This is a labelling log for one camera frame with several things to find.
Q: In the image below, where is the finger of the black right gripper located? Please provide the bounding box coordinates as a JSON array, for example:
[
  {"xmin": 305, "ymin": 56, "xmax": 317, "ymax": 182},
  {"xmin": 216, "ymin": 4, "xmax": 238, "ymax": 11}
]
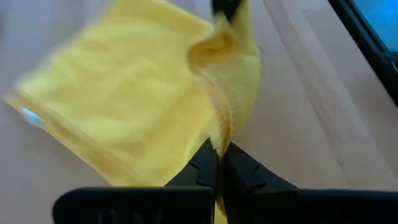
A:
[{"xmin": 211, "ymin": 0, "xmax": 243, "ymax": 23}]

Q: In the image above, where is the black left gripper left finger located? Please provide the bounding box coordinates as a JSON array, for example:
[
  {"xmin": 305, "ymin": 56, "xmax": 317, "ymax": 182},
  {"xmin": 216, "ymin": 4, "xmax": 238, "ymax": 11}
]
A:
[{"xmin": 52, "ymin": 139, "xmax": 220, "ymax": 224}]

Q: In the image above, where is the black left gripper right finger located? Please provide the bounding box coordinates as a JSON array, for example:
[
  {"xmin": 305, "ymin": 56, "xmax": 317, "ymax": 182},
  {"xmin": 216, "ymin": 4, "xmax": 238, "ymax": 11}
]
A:
[{"xmin": 221, "ymin": 141, "xmax": 398, "ymax": 224}]

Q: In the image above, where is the yellow microfiber towel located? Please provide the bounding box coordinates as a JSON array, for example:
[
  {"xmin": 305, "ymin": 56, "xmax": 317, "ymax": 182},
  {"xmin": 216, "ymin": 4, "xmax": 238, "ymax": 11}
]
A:
[{"xmin": 3, "ymin": 0, "xmax": 261, "ymax": 224}]

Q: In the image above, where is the black aluminium table frame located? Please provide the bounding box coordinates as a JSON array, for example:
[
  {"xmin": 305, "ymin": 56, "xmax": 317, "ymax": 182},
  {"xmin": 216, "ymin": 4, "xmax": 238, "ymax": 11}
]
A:
[{"xmin": 328, "ymin": 0, "xmax": 398, "ymax": 108}]

